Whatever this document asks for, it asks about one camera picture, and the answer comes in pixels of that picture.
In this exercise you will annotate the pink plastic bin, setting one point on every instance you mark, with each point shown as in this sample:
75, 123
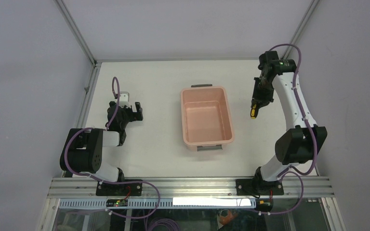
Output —
206, 118

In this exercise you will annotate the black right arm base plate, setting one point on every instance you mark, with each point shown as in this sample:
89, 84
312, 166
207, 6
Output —
256, 187

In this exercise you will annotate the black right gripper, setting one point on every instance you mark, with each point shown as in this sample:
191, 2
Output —
263, 100

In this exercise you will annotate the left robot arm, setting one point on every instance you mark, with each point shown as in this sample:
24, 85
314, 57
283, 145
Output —
83, 150

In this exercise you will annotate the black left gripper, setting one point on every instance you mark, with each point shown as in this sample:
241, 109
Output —
134, 116

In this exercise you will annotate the small green circuit board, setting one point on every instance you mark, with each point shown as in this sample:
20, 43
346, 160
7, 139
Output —
117, 203

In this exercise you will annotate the orange object under table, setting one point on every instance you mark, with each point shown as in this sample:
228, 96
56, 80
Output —
227, 215

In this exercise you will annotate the aluminium frame post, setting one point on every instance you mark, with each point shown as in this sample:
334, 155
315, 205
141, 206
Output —
61, 4
304, 21

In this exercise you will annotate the aluminium right frame post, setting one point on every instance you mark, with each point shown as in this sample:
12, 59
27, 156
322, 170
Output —
304, 21

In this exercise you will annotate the yellow black screwdriver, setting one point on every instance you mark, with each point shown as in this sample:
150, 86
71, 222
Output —
254, 111

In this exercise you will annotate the aluminium left frame post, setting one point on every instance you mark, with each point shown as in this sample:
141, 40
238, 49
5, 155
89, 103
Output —
61, 4

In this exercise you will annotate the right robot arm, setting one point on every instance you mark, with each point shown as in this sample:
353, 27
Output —
298, 147

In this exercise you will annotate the grey slotted cable duct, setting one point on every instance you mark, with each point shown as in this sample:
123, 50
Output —
171, 203

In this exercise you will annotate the aluminium front frame rail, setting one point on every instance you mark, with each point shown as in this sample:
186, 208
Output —
215, 187

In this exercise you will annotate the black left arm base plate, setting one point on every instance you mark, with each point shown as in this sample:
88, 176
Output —
130, 189

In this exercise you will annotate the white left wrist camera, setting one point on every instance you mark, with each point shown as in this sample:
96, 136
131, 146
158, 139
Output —
123, 100

